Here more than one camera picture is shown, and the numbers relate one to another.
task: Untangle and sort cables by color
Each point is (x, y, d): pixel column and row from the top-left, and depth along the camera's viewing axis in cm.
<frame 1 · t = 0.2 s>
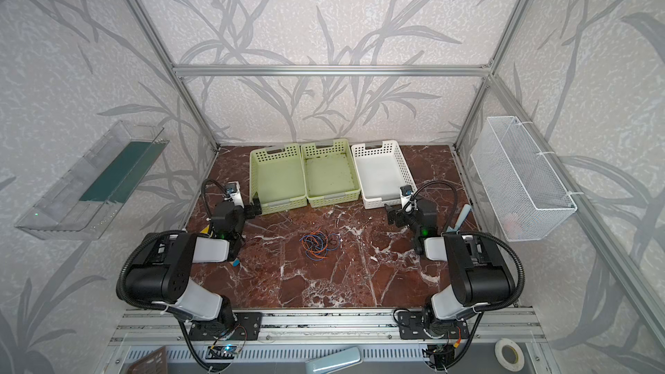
left hand: (243, 193, 93), fingers open
right hand: (398, 198, 94), fingers open
left light green basket: (276, 177, 114), on the table
middle light green basket: (329, 174, 113), on the table
white perforated basket: (381, 177, 105), point 6 cm above the table

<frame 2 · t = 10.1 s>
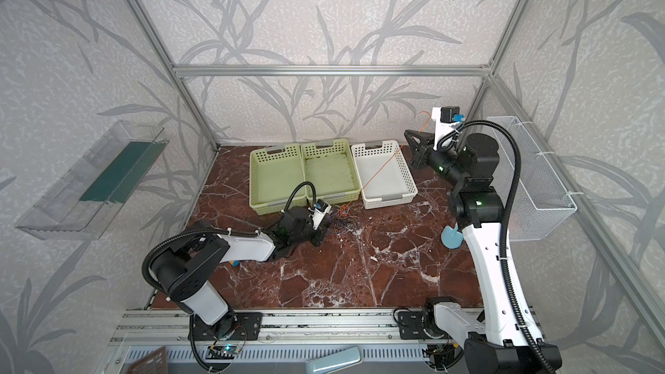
left hand: (328, 224, 91), fingers closed
right hand: (406, 131, 63), fingers closed
the named things where they were.

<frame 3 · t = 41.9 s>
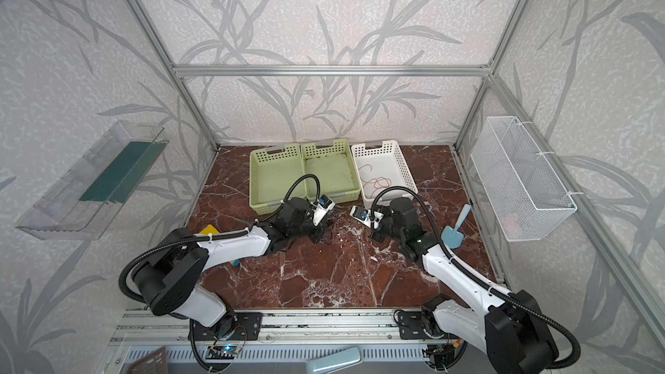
left hand: (330, 221, 88), fingers closed
right hand: (363, 210, 82), fingers closed
the named things where they were.

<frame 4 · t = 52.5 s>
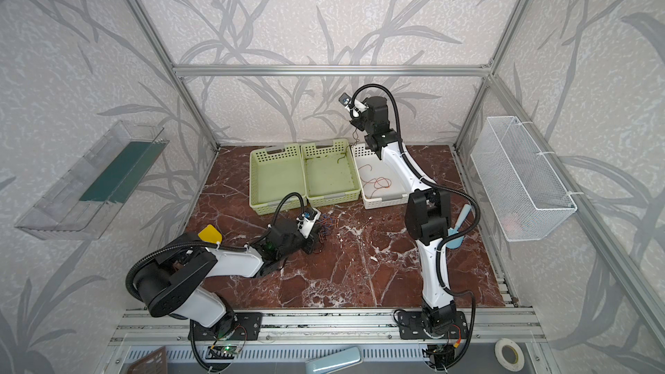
left hand: (321, 229, 89), fingers closed
right hand: (359, 98, 90), fingers closed
the named things where they were.

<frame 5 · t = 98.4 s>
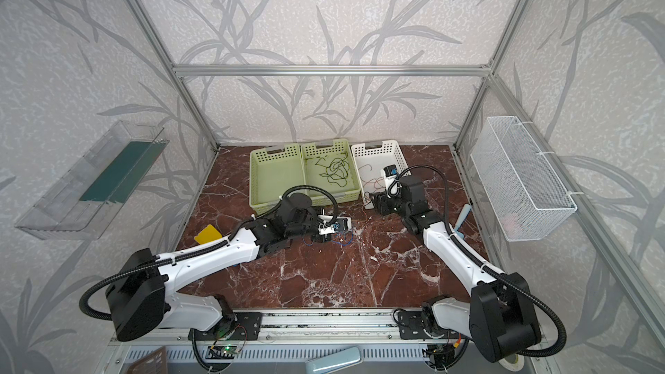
left hand: (340, 216, 78), fingers closed
right hand: (377, 191, 85), fingers open
the named things where they were.

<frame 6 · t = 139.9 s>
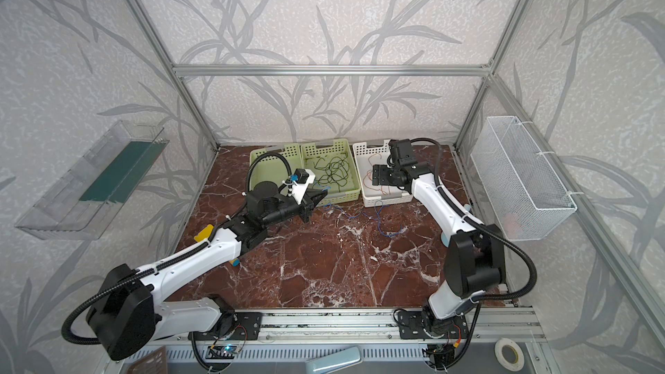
left hand: (325, 194, 75), fingers closed
right hand: (383, 172, 89), fingers open
the named things where they were.

